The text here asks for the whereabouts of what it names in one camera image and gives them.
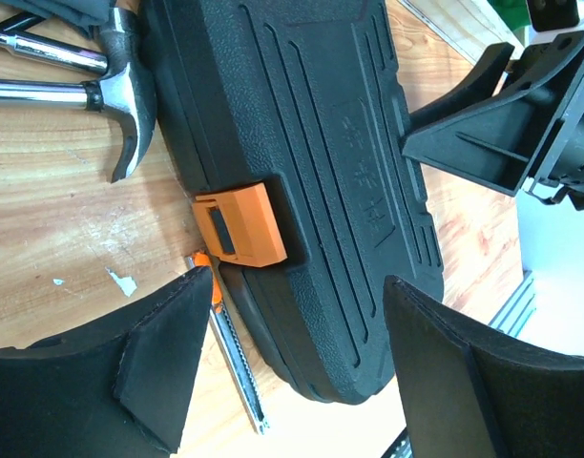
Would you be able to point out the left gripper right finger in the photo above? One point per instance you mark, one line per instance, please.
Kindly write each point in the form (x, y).
(469, 390)

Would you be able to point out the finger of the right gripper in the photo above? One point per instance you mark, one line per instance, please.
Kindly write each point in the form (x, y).
(487, 129)

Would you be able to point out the orange handled pliers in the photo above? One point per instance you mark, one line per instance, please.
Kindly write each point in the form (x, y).
(43, 49)

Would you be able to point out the grey folded cloth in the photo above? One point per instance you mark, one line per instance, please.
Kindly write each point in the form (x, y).
(84, 15)

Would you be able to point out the orange utility knife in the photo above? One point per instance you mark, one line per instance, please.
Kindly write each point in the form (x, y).
(230, 346)

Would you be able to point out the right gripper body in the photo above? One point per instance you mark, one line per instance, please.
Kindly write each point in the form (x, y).
(560, 159)

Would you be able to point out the black plastic tool case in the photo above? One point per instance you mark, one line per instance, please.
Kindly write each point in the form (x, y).
(285, 120)

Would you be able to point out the green garment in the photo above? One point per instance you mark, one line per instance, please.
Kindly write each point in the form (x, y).
(514, 13)

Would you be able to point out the claw hammer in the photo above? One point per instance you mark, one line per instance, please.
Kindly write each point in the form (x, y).
(126, 93)

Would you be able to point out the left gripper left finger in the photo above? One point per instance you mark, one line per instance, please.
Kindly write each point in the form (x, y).
(117, 386)

